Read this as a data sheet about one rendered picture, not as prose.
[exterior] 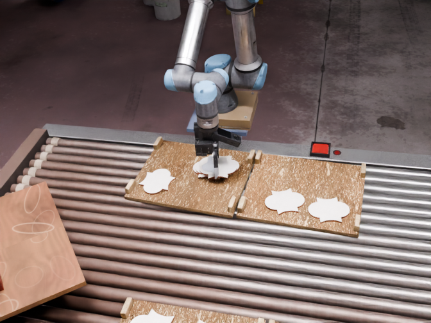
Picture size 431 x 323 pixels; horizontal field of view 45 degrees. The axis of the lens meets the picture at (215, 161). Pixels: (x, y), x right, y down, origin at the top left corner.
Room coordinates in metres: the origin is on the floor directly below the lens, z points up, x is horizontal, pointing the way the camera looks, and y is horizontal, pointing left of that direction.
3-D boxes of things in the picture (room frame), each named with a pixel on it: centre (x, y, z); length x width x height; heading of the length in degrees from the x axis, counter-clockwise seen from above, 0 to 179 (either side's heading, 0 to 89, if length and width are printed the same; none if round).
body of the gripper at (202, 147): (1.49, 0.02, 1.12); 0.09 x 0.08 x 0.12; 86
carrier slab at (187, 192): (1.51, 0.09, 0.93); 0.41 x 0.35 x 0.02; 69
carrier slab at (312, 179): (1.37, -0.31, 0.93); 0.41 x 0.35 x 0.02; 71
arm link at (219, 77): (1.59, -0.01, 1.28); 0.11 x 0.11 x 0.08; 68
